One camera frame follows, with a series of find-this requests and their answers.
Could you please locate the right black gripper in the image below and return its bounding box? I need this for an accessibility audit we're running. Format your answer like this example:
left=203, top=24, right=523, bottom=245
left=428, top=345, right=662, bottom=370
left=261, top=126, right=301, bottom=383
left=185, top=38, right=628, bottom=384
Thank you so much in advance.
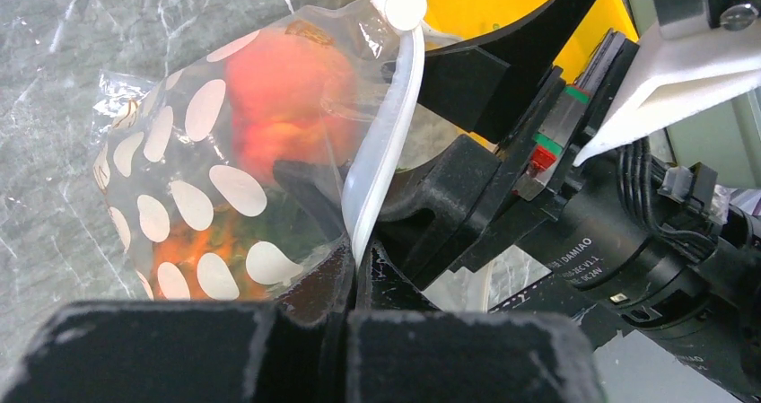
left=273, top=0, right=637, bottom=289

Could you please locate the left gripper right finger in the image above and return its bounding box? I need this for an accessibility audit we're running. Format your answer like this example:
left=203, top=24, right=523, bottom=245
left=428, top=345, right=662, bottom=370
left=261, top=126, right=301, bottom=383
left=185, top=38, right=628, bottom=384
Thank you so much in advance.
left=347, top=242, right=607, bottom=402

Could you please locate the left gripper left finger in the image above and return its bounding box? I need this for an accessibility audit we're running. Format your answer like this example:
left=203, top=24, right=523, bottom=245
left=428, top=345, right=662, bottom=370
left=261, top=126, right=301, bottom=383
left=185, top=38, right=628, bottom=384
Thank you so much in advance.
left=1, top=241, right=354, bottom=402

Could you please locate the toy peach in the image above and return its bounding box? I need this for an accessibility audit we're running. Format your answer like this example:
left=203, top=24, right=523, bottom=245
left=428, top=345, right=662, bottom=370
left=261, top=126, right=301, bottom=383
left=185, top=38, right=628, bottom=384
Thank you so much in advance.
left=225, top=28, right=361, bottom=184

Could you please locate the clear dotted zip top bag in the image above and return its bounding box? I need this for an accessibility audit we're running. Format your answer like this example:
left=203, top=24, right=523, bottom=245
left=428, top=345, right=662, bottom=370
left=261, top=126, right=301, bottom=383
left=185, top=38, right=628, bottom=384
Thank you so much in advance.
left=92, top=0, right=442, bottom=301

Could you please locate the orange toy pineapple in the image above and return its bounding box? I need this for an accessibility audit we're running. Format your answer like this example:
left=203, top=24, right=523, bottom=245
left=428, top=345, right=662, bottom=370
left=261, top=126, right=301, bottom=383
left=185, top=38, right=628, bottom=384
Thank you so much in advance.
left=145, top=198, right=342, bottom=301

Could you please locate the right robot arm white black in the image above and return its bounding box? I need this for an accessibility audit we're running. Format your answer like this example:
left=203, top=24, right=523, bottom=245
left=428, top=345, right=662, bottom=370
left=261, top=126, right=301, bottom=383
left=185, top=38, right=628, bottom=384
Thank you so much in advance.
left=359, top=0, right=760, bottom=402

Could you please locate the yellow plastic tray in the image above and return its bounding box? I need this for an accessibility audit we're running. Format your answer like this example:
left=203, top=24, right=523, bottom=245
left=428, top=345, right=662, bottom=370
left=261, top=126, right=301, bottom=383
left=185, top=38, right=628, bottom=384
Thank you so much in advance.
left=425, top=0, right=637, bottom=81

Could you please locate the clear plastic storage box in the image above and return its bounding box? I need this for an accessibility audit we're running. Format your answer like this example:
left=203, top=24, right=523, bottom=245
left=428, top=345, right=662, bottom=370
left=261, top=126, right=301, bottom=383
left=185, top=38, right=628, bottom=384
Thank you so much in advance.
left=628, top=0, right=760, bottom=188

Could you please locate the black base frame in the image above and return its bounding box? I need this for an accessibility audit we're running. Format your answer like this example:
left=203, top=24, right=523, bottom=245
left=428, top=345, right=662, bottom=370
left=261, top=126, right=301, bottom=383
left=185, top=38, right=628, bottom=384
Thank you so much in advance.
left=488, top=275, right=617, bottom=347

